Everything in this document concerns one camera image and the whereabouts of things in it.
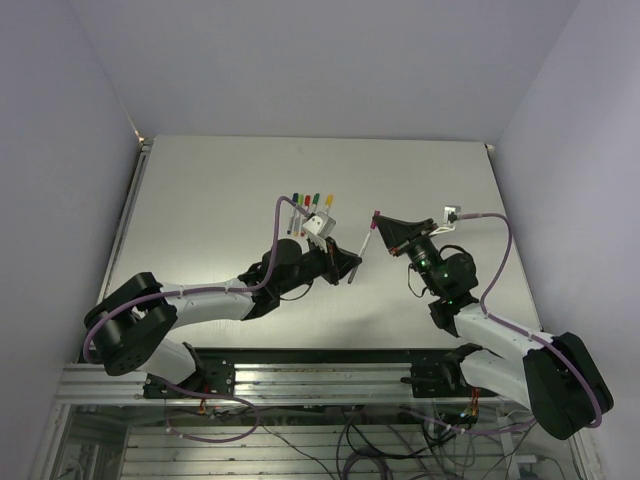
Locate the blue-end white pen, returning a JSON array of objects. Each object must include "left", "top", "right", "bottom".
[{"left": 286, "top": 195, "right": 298, "bottom": 235}]

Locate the floor cable bundle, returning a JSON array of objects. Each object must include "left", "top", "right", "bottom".
[{"left": 164, "top": 394, "right": 541, "bottom": 480}]

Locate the magenta pen cap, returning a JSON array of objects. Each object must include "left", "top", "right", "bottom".
[{"left": 370, "top": 210, "right": 380, "bottom": 230}]

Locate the green-end white pen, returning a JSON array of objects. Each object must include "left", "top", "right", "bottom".
[{"left": 310, "top": 193, "right": 320, "bottom": 214}]

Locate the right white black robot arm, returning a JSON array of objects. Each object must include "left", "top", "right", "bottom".
[{"left": 372, "top": 207, "right": 614, "bottom": 440}]

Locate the magenta-end white pen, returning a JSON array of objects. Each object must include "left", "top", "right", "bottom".
[{"left": 347, "top": 223, "right": 375, "bottom": 285}]

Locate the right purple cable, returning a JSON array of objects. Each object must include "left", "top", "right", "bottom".
[{"left": 449, "top": 211, "right": 615, "bottom": 437}]

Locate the orange-end white pen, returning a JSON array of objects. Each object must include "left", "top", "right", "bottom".
[{"left": 293, "top": 204, "right": 304, "bottom": 237}]

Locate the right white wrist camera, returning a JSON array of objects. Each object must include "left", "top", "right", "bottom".
[{"left": 430, "top": 205, "right": 461, "bottom": 236}]

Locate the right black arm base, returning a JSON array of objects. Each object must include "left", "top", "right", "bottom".
[{"left": 400, "top": 344, "right": 482, "bottom": 399}]

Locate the red-end white pen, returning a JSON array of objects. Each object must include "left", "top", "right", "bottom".
[{"left": 299, "top": 195, "right": 311, "bottom": 237}]

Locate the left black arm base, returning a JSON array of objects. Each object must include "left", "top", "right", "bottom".
[{"left": 142, "top": 340, "right": 235, "bottom": 400}]

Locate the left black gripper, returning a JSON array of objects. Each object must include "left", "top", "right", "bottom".
[{"left": 276, "top": 235, "right": 361, "bottom": 295}]

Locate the yellow-end white pen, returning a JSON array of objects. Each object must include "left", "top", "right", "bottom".
[{"left": 324, "top": 194, "right": 334, "bottom": 215}]

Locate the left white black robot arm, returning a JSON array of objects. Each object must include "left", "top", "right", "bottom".
[{"left": 84, "top": 239, "right": 362, "bottom": 397}]

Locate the aluminium rail frame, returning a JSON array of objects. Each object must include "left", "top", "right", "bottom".
[{"left": 29, "top": 137, "right": 591, "bottom": 480}]

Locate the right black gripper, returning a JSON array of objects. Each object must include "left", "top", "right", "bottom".
[{"left": 374, "top": 215, "right": 443, "bottom": 296}]

